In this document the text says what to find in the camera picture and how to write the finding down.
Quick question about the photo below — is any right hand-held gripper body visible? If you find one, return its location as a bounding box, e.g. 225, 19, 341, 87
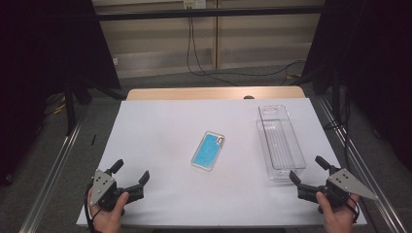
296, 167, 379, 210

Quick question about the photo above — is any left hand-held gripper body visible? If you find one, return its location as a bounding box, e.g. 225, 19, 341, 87
89, 168, 146, 212

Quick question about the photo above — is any clear plastic storage box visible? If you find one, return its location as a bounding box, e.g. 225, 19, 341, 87
255, 104, 308, 182

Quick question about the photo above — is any blue phone case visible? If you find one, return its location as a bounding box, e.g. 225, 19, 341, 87
190, 130, 226, 172

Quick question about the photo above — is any person's left hand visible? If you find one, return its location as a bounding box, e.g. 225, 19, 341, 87
87, 191, 130, 233

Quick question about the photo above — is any person's right hand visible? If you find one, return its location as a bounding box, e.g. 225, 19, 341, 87
315, 190, 361, 233

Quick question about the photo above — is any black metal stand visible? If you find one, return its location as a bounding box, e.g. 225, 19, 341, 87
62, 79, 80, 137

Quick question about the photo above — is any wooden table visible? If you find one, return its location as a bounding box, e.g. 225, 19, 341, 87
125, 85, 306, 102

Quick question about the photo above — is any black curtain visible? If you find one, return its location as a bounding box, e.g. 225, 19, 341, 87
0, 0, 121, 187
301, 0, 412, 171

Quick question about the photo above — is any black horizontal bar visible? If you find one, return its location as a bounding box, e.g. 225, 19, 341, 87
95, 5, 326, 22

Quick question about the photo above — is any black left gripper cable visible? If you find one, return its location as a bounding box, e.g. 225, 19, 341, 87
84, 183, 99, 233

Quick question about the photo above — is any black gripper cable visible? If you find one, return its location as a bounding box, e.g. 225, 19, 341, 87
345, 196, 361, 225
84, 183, 99, 233

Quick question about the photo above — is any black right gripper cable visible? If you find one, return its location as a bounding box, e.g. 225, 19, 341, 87
345, 196, 361, 225

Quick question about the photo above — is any aluminium rail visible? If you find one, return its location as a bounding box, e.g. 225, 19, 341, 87
18, 110, 89, 233
315, 96, 406, 233

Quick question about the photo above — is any yellow cable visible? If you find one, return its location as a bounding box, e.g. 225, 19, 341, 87
45, 92, 68, 117

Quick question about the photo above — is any black cable on floor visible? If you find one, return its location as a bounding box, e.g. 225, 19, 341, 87
190, 17, 307, 79

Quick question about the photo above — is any black hanging cable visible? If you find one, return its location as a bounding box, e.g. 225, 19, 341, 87
186, 16, 241, 87

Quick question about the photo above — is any white wall socket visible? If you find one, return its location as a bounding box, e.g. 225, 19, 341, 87
183, 0, 208, 10

